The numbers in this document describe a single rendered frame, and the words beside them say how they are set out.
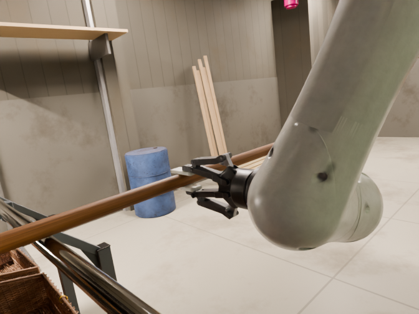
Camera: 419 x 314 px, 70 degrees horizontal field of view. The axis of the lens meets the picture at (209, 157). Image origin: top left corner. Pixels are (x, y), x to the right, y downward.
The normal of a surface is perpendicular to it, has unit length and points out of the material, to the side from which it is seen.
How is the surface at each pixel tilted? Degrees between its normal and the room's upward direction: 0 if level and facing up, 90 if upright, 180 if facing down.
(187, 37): 90
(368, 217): 99
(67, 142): 90
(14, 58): 90
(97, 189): 90
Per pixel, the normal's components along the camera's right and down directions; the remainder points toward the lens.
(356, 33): -0.60, -0.03
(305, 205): -0.17, 0.01
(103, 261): 0.70, 0.05
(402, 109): -0.73, 0.22
